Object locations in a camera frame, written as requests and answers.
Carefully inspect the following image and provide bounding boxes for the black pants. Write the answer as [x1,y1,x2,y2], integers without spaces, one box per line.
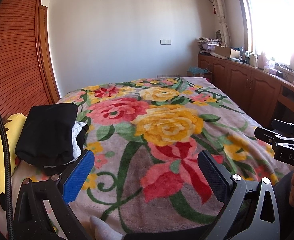
[15,103,78,166]

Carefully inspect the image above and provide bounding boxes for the wooden cabinet row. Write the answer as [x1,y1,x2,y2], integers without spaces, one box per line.
[198,53,294,128]

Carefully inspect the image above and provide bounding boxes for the person black trouser leg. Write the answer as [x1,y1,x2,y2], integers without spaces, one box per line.
[273,171,294,239]

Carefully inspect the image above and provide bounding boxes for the grey sock foot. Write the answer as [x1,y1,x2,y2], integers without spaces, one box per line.
[90,216,124,240]

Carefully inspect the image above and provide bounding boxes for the black folded garment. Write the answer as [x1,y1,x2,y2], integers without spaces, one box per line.
[40,126,89,176]

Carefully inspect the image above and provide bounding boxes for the white patterned folded garment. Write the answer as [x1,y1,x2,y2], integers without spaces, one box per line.
[43,121,88,168]

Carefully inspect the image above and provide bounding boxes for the cardboard box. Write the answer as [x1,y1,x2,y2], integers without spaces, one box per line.
[214,46,240,58]

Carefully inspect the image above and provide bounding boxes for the yellow plush pillow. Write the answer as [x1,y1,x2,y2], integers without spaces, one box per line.
[0,113,26,211]

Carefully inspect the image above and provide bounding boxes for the teal basket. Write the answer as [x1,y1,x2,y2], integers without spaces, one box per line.
[188,66,209,75]

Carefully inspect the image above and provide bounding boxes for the stack of papers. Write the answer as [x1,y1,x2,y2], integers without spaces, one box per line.
[198,37,222,54]

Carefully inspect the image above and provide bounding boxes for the floral bed blanket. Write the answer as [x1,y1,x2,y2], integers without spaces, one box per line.
[0,76,294,240]

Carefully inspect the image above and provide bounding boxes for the patterned curtain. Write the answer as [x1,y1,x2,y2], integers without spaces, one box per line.
[212,0,231,47]

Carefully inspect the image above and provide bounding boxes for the black braided cable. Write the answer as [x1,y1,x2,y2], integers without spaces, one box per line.
[0,93,15,240]

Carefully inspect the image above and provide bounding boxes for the wall switch plate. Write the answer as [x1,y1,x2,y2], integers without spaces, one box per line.
[160,39,171,45]

